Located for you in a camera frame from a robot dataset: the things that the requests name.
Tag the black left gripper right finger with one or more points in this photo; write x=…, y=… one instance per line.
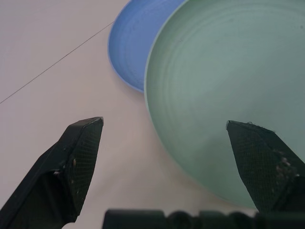
x=264, y=167

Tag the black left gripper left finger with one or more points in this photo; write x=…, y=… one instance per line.
x=62, y=171

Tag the green plate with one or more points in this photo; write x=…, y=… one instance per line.
x=221, y=76

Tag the blue plate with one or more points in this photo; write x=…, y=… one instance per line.
x=131, y=45

